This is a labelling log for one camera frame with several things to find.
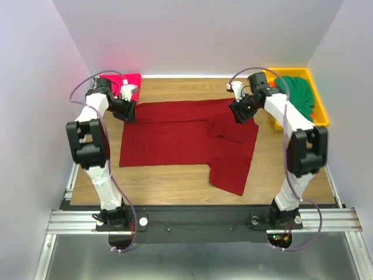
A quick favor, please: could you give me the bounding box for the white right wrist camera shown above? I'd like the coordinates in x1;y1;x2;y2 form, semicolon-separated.
227;81;249;102

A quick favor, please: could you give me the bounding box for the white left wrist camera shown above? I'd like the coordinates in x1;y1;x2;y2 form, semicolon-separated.
119;79;139;102

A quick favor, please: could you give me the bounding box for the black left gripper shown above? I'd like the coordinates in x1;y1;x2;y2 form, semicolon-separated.
107;95;137;124

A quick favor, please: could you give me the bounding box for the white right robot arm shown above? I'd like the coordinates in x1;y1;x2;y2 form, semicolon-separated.
227;68;328;228

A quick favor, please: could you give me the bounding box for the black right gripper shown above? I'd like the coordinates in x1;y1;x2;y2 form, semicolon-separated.
228;90;261;125

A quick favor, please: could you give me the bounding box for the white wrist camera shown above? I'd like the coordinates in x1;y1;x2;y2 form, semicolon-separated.
119;79;139;102
227;81;249;102

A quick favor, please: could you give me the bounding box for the folded pink t shirt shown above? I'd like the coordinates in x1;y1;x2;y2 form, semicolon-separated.
99;73;142;102

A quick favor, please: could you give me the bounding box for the yellow plastic bin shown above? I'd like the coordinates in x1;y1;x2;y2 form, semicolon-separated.
270;67;329;126

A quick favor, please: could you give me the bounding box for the dark red t shirt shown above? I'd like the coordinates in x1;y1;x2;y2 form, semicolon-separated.
119;99;259;195

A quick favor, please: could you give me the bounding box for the green t shirt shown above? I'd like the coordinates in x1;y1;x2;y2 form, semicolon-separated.
282;76;315;122

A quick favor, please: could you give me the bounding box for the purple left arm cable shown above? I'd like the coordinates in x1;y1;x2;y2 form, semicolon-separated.
69;69;138;254

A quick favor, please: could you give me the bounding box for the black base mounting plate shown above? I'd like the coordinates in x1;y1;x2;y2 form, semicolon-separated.
93;205;303;249

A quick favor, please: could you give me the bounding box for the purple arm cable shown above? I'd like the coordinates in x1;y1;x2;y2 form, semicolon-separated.
228;67;323;252
69;69;138;254

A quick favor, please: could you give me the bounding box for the aluminium frame rail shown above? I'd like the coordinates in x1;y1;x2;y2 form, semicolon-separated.
47;208;362;235

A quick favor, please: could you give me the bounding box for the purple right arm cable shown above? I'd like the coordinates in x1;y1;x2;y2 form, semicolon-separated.
228;67;323;252

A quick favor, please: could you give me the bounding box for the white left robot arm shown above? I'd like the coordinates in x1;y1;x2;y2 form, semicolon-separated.
66;78;138;230

